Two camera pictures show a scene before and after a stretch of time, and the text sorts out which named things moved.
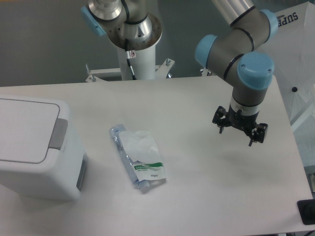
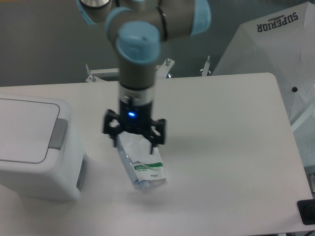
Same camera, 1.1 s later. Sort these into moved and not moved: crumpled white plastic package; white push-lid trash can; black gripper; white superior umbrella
Moved: black gripper
Not moved: white superior umbrella; white push-lid trash can; crumpled white plastic package
